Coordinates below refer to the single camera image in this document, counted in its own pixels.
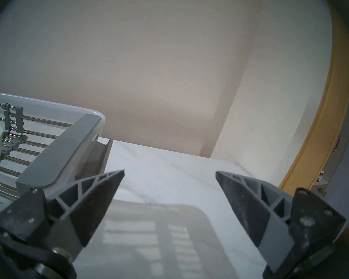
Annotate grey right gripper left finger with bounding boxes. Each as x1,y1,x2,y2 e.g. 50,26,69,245
0,169,125,258

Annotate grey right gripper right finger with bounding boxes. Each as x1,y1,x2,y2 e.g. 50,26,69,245
215,170,346,274

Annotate clear plastic storage box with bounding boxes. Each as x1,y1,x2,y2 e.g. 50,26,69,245
0,91,114,208

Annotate wooden door frame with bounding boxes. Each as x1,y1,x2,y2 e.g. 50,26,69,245
279,2,349,194

